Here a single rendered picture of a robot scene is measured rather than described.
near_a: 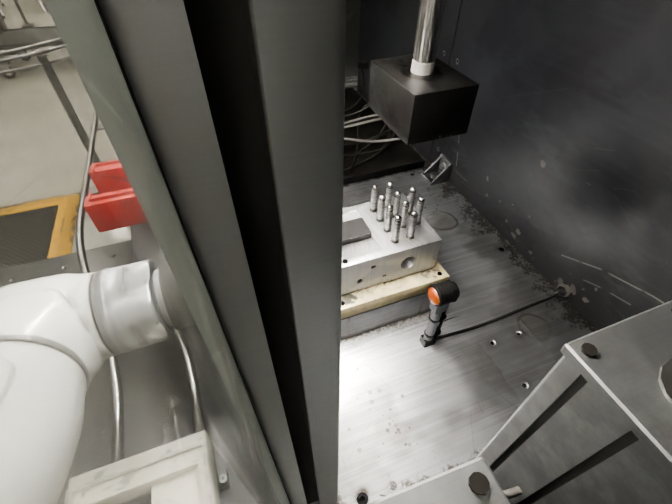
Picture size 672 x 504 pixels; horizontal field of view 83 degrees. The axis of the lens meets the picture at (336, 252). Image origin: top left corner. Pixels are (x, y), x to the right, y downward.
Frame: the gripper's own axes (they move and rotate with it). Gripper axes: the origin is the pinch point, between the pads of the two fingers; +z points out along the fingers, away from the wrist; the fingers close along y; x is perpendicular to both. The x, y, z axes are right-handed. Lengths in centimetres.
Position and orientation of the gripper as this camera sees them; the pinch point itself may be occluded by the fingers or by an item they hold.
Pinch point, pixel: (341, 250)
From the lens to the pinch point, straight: 46.0
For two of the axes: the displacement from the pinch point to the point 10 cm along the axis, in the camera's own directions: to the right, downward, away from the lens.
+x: -3.5, -6.7, 6.6
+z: 9.4, -2.5, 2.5
